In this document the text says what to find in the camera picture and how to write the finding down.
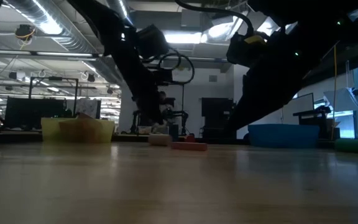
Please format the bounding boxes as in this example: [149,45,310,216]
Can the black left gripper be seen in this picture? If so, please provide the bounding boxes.
[131,67,174,126]

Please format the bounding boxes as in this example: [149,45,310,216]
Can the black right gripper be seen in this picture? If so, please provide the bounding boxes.
[224,43,321,139]

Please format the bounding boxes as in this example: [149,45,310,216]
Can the pink block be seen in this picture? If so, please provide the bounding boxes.
[170,141,208,152]

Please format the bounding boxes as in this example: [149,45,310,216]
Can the black equipment cabinet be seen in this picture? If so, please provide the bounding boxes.
[201,97,233,138]

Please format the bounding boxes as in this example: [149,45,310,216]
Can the blue bin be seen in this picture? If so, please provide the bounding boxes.
[247,123,320,149]

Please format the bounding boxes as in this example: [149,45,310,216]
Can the white patterned board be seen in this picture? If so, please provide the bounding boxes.
[75,98,101,119]

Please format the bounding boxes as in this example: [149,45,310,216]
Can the desk with black equipment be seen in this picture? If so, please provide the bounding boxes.
[292,105,341,140]

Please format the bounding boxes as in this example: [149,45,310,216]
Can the ceiling light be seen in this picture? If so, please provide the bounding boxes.
[163,30,203,45]

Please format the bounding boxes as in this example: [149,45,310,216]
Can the white tilted board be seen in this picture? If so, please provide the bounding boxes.
[323,87,358,113]

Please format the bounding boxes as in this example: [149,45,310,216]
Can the grey ventilation box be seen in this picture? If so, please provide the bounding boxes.
[180,9,202,31]

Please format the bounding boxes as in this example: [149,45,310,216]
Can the translucent yellow bin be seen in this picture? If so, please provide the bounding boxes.
[40,116,116,144]

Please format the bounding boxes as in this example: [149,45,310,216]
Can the black panel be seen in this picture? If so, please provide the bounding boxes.
[4,96,67,131]

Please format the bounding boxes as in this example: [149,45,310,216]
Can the grey ceiling pipe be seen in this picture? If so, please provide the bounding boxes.
[0,49,229,66]

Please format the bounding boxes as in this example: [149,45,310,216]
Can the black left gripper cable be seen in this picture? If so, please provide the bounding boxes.
[141,49,196,86]

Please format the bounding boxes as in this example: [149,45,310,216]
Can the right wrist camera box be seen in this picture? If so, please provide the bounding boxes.
[226,32,256,67]

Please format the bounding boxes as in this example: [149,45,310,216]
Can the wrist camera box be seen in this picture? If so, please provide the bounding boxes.
[226,32,256,67]
[136,24,170,59]

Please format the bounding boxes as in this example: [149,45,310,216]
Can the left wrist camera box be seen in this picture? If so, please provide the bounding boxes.
[136,24,170,59]

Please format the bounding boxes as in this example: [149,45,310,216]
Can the yellow cable tag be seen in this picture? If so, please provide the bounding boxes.
[244,34,267,45]

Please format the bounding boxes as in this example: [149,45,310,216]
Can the rectangular silver duct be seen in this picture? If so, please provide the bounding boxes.
[202,9,298,44]

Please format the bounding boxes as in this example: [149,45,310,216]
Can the yellow hanging cord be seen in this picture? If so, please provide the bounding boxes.
[332,43,337,140]

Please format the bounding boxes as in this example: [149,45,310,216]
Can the round silver ceiling duct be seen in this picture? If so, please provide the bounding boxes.
[4,0,105,54]
[116,0,134,26]

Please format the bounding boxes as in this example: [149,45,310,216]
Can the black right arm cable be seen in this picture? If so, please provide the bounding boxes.
[175,0,255,35]

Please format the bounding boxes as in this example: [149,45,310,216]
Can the yellow black cable reel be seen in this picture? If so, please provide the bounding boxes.
[14,24,37,42]

